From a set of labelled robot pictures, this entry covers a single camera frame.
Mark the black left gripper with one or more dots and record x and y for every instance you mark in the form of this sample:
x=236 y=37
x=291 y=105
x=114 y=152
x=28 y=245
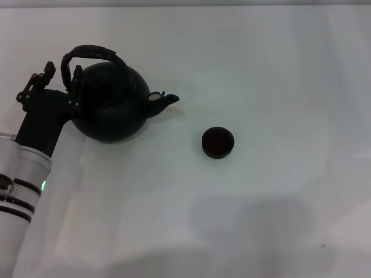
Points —
x=43 y=116

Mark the small dark teacup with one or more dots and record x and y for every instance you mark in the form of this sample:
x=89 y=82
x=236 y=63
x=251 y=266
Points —
x=218 y=142

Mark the black round teapot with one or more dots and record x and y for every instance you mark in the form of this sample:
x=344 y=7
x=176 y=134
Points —
x=110 y=116

